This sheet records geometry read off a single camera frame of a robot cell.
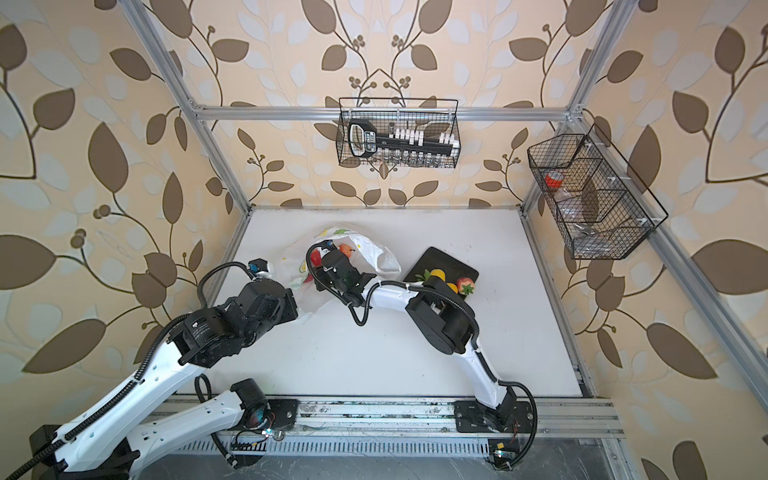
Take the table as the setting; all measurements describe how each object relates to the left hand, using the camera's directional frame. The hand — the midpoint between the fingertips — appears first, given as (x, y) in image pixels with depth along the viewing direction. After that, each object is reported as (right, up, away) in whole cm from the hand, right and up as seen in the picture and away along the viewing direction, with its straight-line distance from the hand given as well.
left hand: (298, 296), depth 71 cm
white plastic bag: (+17, +9, +8) cm, 21 cm away
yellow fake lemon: (+38, +3, +26) cm, 46 cm away
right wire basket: (+80, +23, +11) cm, 84 cm away
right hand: (-1, +5, +21) cm, 21 cm away
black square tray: (+37, +6, +34) cm, 51 cm away
